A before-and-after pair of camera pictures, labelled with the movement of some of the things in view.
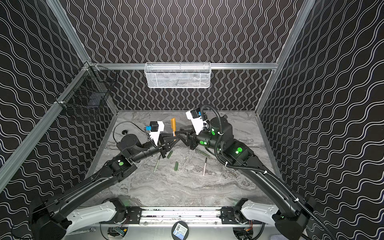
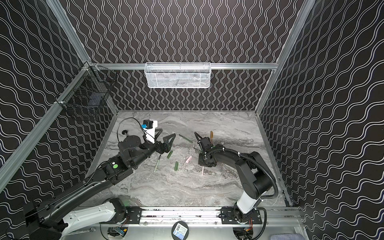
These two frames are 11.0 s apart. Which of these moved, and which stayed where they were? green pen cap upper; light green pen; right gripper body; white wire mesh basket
Moved: right gripper body
Stayed: white wire mesh basket; light green pen; green pen cap upper
